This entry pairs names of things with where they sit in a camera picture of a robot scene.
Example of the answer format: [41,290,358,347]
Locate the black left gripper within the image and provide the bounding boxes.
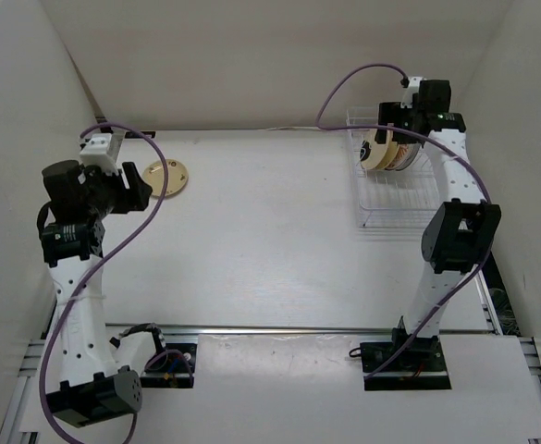
[80,162,153,219]

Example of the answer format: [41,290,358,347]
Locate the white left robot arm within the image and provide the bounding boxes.
[38,160,168,428]

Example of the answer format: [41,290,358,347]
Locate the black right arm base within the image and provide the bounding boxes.
[349,327,451,391]

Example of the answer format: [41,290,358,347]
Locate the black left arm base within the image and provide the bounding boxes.
[141,343,198,389]

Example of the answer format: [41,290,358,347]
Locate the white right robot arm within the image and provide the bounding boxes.
[378,77,501,370]

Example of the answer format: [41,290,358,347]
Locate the cream plate with dark print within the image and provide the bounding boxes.
[359,129,391,170]

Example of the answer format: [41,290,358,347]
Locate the cream plate with orange pattern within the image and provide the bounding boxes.
[384,142,410,170]

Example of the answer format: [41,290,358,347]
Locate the black label sticker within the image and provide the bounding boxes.
[125,131,156,139]

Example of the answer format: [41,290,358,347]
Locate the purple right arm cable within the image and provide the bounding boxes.
[314,63,492,381]

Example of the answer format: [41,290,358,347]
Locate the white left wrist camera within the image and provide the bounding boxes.
[80,133,121,176]

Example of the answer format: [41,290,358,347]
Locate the white wire dish rack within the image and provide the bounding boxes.
[347,129,439,230]

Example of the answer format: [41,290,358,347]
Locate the aluminium frame rail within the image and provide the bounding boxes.
[106,324,499,336]

